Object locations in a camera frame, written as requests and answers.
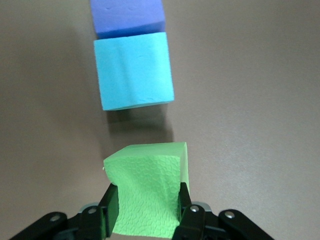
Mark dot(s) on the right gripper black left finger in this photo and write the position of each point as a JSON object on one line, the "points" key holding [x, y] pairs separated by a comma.
{"points": [[90, 222]]}

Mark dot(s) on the brown table cover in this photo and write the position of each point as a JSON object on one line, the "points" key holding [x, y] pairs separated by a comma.
{"points": [[250, 100]]}

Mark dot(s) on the green foam block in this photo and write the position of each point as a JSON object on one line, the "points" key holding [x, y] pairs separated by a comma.
{"points": [[150, 170]]}

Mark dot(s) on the cyan foam block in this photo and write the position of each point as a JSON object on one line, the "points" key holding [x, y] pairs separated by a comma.
{"points": [[132, 72]]}

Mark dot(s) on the purple foam block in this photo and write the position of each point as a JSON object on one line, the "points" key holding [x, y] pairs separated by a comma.
{"points": [[127, 17]]}

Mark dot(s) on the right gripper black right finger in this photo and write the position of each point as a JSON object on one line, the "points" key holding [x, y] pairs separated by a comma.
{"points": [[197, 222]]}

